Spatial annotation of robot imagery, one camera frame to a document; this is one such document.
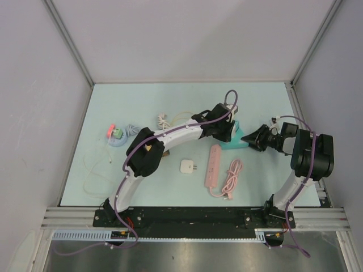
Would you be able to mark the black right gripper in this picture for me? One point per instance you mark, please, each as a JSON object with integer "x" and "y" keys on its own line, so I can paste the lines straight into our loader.
{"x": 255, "y": 140}

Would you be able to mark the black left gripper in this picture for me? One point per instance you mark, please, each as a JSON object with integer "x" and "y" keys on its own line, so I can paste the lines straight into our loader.
{"x": 227, "y": 136}

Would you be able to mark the teal power strip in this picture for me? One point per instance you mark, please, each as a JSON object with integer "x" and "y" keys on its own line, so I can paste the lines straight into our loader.
{"x": 237, "y": 144}

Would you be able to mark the pink power strip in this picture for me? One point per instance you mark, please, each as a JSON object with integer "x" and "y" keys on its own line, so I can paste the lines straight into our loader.
{"x": 213, "y": 167}

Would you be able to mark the white charger plug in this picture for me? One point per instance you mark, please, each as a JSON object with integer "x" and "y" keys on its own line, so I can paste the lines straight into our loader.
{"x": 187, "y": 166}

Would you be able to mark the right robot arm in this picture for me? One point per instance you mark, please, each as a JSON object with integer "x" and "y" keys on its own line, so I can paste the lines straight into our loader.
{"x": 312, "y": 158}

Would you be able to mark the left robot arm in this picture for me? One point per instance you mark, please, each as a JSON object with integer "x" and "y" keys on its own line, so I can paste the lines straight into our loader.
{"x": 146, "y": 151}

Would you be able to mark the blue round socket base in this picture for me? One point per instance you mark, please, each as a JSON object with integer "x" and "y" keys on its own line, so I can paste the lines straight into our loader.
{"x": 114, "y": 142}

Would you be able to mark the red pink plug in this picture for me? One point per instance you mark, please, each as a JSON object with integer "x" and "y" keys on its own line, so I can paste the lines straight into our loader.
{"x": 110, "y": 131}

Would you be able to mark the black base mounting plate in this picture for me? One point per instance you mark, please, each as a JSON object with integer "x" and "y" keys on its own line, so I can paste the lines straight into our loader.
{"x": 181, "y": 216}

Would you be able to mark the green small adapter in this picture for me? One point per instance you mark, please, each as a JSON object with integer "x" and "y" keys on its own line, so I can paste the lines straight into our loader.
{"x": 118, "y": 133}

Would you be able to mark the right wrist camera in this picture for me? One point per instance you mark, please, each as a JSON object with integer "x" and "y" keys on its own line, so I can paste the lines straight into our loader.
{"x": 274, "y": 120}

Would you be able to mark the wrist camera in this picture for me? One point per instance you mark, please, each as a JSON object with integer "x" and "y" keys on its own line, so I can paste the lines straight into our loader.
{"x": 233, "y": 108}
{"x": 274, "y": 120}

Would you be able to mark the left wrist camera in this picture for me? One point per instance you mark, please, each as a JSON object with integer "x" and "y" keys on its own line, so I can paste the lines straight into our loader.
{"x": 233, "y": 108}

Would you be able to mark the blue cable duct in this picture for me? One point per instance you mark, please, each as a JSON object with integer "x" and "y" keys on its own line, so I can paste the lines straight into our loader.
{"x": 118, "y": 236}

